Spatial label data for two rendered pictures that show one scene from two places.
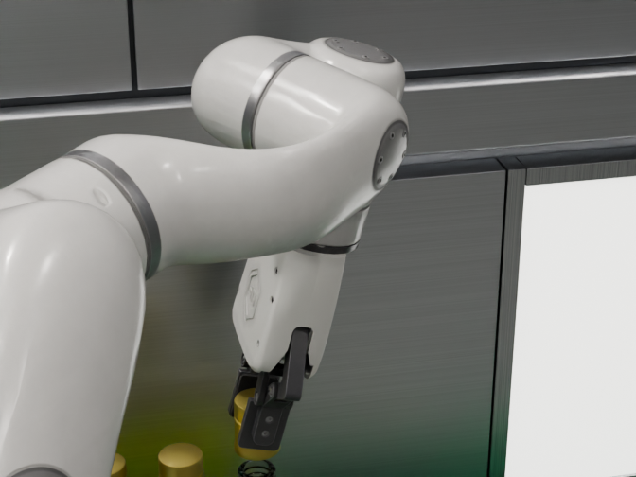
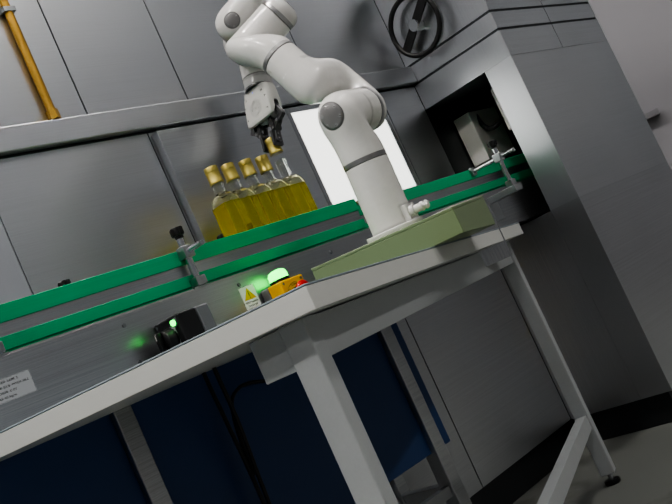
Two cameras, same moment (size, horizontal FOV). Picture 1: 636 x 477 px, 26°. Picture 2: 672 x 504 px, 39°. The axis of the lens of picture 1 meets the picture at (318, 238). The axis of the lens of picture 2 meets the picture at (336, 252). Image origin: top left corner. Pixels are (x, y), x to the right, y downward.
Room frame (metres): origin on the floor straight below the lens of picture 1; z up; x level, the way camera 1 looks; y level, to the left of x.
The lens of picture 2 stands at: (-1.11, 1.40, 0.68)
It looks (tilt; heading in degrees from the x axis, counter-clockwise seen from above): 5 degrees up; 325
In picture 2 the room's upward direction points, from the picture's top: 25 degrees counter-clockwise
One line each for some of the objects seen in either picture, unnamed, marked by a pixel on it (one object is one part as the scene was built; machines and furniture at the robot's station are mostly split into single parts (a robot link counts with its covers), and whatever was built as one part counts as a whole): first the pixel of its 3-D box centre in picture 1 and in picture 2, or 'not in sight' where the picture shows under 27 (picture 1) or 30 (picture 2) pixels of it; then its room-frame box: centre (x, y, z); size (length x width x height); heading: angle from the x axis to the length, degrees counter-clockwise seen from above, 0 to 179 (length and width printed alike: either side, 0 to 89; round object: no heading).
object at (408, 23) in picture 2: not in sight; (417, 25); (1.10, -0.82, 1.49); 0.21 x 0.05 x 0.21; 12
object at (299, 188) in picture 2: not in sight; (304, 214); (0.89, 0.05, 0.99); 0.06 x 0.06 x 0.21; 13
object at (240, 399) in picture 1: (256, 423); (273, 146); (0.89, 0.05, 1.18); 0.04 x 0.04 x 0.04
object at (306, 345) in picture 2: not in sight; (498, 434); (0.41, 0.16, 0.36); 1.51 x 0.09 x 0.71; 125
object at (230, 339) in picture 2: not in sight; (163, 386); (0.96, 0.55, 0.73); 1.58 x 1.52 x 0.04; 125
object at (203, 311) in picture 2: not in sight; (188, 334); (0.56, 0.63, 0.79); 0.08 x 0.08 x 0.08; 12
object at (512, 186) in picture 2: not in sight; (500, 178); (0.92, -0.68, 0.90); 0.17 x 0.05 x 0.23; 12
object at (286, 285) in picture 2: not in sight; (288, 298); (0.62, 0.35, 0.79); 0.07 x 0.07 x 0.07; 12
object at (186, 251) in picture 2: not in sight; (194, 253); (0.61, 0.52, 0.94); 0.07 x 0.04 x 0.13; 12
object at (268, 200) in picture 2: not in sight; (272, 224); (0.86, 0.16, 0.99); 0.06 x 0.06 x 0.21; 13
